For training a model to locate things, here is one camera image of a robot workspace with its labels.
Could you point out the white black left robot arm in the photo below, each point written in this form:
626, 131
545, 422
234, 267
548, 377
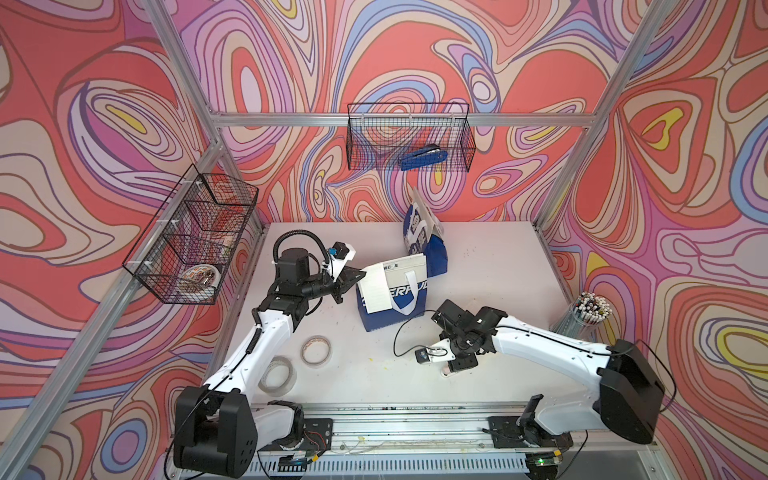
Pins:
216, 431

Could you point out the blue white bag with handles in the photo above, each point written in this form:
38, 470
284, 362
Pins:
408, 282

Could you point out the beige tape roll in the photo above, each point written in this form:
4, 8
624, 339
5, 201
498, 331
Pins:
316, 352

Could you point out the metallic cup of pencils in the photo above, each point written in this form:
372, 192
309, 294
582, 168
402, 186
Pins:
583, 316

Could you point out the blue stapler in basket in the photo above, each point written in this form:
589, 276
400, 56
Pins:
429, 155

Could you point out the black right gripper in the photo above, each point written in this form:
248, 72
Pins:
463, 364

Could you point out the clear tape roll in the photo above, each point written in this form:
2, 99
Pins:
279, 378

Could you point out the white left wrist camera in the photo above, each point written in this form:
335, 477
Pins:
339, 255

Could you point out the black wire basket back wall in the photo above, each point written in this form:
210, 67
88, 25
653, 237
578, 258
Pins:
379, 134

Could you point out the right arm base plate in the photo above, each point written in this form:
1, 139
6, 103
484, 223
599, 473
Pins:
510, 432

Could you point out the black wire basket left wall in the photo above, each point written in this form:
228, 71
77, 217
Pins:
201, 221

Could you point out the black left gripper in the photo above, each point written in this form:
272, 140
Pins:
340, 287

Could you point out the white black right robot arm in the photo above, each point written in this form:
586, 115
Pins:
621, 391

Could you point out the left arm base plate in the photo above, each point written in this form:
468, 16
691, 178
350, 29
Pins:
317, 436

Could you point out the upright blue white paper bag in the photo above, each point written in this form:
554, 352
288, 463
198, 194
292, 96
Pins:
423, 234

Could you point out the black wire basket wall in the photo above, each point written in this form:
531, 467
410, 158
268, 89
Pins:
201, 221
379, 134

